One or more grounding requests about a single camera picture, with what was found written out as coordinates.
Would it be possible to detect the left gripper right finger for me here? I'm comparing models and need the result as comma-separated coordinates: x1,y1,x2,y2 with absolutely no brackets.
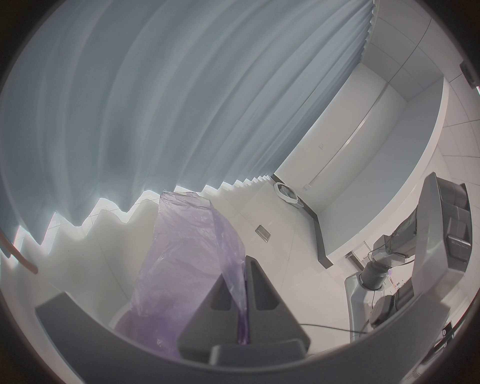
245,255,313,354

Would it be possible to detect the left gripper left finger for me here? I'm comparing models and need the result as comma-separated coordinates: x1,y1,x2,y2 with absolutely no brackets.
178,274,241,363

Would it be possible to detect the purple plastic bag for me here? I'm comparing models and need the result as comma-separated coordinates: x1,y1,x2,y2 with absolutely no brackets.
114,190,251,359

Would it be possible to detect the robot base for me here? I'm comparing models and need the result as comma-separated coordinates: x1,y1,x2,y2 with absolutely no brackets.
344,272,467,377

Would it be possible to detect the white trash bin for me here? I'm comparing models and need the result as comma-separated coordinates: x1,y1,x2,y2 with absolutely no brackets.
273,181,305,209

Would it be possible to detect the pale blue curtain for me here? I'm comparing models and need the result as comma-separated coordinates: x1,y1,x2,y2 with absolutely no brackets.
0,0,376,260

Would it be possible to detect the black cable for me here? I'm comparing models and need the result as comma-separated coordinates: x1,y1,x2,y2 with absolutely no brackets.
295,322,373,334

